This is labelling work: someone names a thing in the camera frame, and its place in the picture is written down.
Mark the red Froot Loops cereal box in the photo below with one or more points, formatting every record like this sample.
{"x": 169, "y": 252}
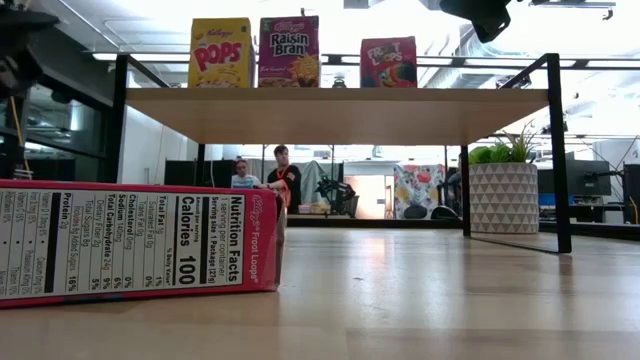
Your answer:
{"x": 150, "y": 240}
{"x": 388, "y": 62}

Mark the purple Raisin Bran cereal box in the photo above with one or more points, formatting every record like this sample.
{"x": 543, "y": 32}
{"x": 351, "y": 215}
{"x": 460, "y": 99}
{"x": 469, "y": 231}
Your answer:
{"x": 288, "y": 50}

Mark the yellow Corn Pops cereal box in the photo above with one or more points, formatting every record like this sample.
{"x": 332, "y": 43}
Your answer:
{"x": 220, "y": 52}

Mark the black background robot arm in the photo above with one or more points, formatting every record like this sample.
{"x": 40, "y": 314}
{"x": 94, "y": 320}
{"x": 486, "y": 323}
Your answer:
{"x": 336, "y": 192}

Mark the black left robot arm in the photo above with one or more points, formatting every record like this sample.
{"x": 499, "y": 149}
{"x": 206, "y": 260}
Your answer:
{"x": 25, "y": 22}

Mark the floral patterned panel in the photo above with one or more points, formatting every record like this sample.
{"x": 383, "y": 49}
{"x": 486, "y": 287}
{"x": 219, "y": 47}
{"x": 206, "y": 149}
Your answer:
{"x": 419, "y": 187}

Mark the succulent in white patterned pot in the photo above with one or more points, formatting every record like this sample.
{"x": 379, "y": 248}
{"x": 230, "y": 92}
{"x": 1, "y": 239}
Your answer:
{"x": 505, "y": 200}

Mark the black monitor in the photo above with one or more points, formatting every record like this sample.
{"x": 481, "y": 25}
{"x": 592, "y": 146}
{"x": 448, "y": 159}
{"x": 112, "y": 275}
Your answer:
{"x": 185, "y": 172}
{"x": 585, "y": 177}
{"x": 632, "y": 195}

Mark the grey draped cloth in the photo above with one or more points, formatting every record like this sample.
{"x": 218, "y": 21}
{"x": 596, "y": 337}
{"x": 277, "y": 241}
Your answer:
{"x": 312, "y": 177}

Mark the person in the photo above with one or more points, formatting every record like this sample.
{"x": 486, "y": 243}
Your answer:
{"x": 242, "y": 175}
{"x": 286, "y": 180}

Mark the black ceiling light rail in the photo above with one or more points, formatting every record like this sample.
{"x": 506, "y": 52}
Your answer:
{"x": 450, "y": 61}

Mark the wooden shelf with black frame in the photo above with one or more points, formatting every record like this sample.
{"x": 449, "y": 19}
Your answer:
{"x": 325, "y": 117}

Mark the black metal table frame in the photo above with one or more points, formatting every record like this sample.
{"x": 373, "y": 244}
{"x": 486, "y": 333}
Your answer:
{"x": 380, "y": 223}

